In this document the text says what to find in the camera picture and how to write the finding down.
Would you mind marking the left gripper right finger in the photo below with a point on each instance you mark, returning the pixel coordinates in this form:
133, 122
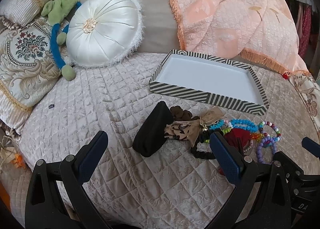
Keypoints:
271, 207

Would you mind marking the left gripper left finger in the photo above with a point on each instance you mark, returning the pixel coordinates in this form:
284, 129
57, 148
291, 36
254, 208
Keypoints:
44, 207

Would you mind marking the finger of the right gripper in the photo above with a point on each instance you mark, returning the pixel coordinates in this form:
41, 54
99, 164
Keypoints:
311, 146

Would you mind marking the red bow hair clip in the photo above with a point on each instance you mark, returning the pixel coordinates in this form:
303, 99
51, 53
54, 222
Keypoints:
238, 138

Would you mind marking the black scrunchie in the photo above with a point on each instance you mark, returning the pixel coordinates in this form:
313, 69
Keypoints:
200, 139

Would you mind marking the leopard tan bow clip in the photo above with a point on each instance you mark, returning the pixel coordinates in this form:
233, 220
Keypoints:
189, 130

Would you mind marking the brown scrunchie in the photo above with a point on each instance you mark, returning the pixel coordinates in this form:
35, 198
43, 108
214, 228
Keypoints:
179, 114

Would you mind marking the black velvet case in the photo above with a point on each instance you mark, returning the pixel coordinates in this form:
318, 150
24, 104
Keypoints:
150, 137

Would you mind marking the floral cream bed cover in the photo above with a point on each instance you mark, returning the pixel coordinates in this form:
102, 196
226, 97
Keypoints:
308, 90

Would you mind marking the quilted pale pink bedspread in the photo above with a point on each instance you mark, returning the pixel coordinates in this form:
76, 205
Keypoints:
172, 189

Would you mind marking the striped black white tray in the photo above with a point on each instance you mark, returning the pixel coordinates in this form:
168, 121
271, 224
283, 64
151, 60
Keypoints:
211, 80

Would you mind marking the floral tapestry pillow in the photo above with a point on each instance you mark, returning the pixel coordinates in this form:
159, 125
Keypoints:
28, 71

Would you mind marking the peach quilted fringed blanket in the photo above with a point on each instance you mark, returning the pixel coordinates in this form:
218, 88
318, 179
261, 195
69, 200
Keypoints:
259, 31

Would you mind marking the hanging clothes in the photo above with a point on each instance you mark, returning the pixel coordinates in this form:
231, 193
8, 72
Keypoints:
306, 17

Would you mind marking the round white satin cushion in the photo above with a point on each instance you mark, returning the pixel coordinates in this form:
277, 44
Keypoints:
102, 33

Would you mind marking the green blue plush toy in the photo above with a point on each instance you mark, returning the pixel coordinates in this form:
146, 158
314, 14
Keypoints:
57, 11

